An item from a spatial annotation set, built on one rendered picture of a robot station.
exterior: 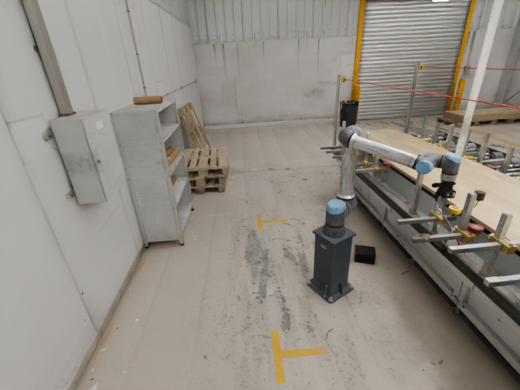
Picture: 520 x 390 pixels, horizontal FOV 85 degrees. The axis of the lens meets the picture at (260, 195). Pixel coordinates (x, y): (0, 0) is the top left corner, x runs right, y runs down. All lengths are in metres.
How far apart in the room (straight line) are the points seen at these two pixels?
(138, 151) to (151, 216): 0.75
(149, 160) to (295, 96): 6.90
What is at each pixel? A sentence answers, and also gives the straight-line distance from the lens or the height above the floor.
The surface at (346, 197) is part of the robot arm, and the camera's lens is 2.42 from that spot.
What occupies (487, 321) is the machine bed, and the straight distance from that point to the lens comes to 2.72.
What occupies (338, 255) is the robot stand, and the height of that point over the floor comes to 0.45.
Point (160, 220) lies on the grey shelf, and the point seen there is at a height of 0.36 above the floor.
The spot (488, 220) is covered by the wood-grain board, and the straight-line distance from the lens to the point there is 2.42.
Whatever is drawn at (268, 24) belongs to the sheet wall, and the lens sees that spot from 9.30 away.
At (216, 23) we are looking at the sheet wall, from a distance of 9.25.
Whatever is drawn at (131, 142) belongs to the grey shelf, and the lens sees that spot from 3.10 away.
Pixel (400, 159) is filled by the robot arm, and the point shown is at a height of 1.31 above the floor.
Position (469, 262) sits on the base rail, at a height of 0.70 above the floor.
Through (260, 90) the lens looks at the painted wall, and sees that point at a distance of 9.24.
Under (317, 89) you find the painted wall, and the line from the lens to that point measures 9.53.
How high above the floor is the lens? 1.94
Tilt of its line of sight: 26 degrees down
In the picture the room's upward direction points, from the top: 3 degrees counter-clockwise
